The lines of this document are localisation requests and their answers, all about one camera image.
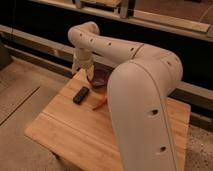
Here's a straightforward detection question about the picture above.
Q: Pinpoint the wooden table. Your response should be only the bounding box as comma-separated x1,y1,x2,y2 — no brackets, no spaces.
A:
25,73,190,171

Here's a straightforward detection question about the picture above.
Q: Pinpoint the dark purple bowl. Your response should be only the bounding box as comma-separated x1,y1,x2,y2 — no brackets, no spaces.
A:
87,68,110,88

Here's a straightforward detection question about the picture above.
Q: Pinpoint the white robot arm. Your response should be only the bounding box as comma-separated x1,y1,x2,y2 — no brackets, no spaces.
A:
68,22,183,171

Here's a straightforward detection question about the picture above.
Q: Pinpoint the black eraser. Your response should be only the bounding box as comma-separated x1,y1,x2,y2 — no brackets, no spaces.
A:
73,87,89,104

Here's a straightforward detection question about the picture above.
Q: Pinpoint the red chili pepper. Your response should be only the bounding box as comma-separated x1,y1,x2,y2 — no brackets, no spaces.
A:
92,96,107,110

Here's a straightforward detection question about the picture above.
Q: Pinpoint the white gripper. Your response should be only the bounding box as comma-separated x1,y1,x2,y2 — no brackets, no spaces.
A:
71,48,95,82

